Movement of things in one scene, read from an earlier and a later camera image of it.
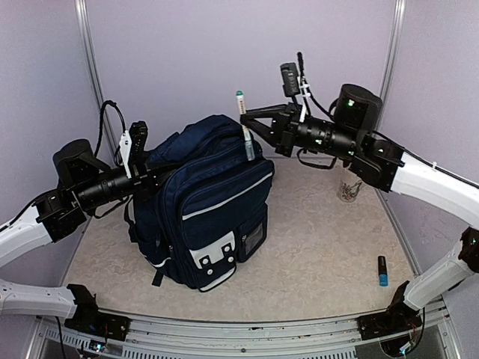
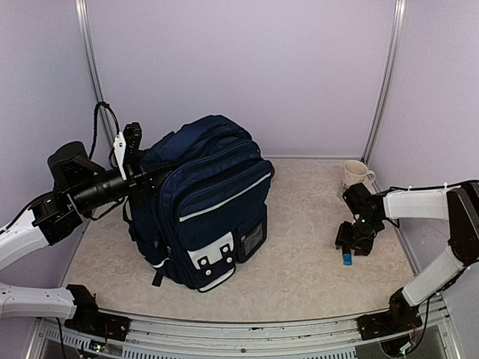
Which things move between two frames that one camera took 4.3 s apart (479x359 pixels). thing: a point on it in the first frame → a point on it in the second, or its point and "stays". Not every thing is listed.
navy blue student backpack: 210,209 stays
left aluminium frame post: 84,19 stays
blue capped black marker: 383,277 → 347,256
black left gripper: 143,174 stays
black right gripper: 278,134 → 360,249
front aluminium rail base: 162,337 stays
